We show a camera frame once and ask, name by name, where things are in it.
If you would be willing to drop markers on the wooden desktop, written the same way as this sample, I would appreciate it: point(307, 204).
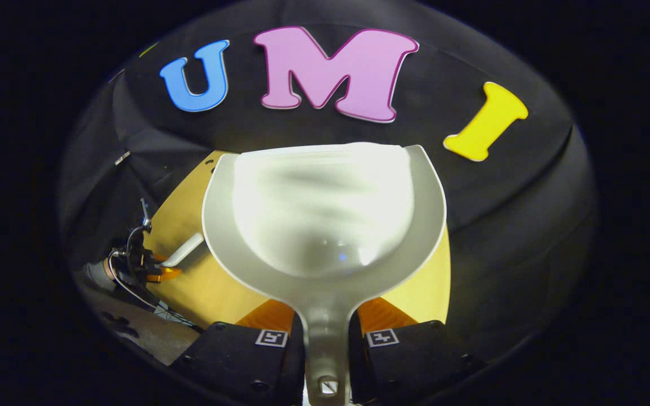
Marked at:
point(206, 287)

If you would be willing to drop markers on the small white broom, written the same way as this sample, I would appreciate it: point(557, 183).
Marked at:
point(185, 249)

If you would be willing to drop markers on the white plastic dustpan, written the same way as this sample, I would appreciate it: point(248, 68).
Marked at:
point(325, 225)

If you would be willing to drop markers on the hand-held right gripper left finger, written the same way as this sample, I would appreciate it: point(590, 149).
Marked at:
point(235, 361)

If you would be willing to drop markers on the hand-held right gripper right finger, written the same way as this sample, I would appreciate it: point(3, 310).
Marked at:
point(415, 361)

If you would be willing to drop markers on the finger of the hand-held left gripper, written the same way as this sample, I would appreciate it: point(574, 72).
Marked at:
point(167, 273)

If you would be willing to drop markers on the black backdrop cloth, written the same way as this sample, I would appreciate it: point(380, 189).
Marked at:
point(500, 225)

